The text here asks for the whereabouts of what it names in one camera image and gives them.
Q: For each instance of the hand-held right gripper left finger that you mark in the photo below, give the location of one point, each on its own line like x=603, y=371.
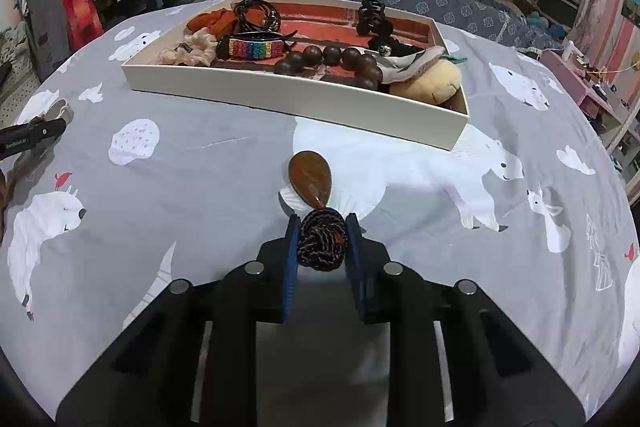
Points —
x=292, y=267

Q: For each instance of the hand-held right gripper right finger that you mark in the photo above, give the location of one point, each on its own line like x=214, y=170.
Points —
x=356, y=267

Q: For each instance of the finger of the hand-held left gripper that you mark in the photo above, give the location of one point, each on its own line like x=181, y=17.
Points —
x=50, y=128

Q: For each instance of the white tray with brick pattern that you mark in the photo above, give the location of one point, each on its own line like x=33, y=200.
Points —
x=300, y=99

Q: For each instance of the orange scrunchie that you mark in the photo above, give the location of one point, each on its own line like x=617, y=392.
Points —
x=215, y=21

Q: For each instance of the black claw hair clip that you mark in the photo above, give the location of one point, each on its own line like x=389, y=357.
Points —
x=372, y=18

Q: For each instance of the beige scrunchie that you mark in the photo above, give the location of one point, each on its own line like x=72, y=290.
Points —
x=187, y=49

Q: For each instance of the yellow plush toy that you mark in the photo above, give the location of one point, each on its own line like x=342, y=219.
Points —
x=430, y=84

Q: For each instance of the pink shelf unit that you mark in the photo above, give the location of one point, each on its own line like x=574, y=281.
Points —
x=590, y=87

